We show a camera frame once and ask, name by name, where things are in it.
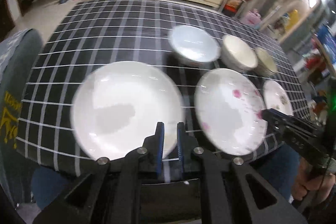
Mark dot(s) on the black white checkered tablecloth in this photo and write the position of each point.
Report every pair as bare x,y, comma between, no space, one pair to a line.
99,32

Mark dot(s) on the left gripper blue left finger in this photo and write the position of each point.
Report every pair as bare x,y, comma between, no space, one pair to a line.
159,138

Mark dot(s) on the plain white bowl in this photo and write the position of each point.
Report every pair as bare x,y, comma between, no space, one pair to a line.
237,54

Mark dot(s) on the pink flower white plate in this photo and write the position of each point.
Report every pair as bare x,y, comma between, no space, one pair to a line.
228,109

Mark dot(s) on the white bluish bowl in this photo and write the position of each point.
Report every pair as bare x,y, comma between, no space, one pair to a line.
193,46

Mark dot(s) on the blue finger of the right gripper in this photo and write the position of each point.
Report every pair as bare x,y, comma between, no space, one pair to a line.
273,114

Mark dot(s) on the person's blue trouser leg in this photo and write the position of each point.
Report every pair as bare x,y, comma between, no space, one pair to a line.
47,184

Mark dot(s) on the grey embroidered cushion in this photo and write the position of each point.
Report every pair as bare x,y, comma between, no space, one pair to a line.
18,54

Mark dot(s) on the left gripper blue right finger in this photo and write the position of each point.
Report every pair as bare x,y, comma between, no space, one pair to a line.
181,134

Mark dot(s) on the plain white plate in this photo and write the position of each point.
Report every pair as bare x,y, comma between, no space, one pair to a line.
119,105

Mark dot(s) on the pink gift bag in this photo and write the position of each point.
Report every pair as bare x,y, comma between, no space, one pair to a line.
252,18

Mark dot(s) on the leaning arched mirror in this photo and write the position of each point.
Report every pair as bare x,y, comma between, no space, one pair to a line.
286,18

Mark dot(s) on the brown floral white plate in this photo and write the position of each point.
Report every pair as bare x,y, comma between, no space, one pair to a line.
275,97

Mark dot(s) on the person's right hand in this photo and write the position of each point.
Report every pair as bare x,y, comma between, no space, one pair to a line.
303,184

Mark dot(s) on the green patterned bowl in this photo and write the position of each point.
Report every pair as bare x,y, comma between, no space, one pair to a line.
266,65

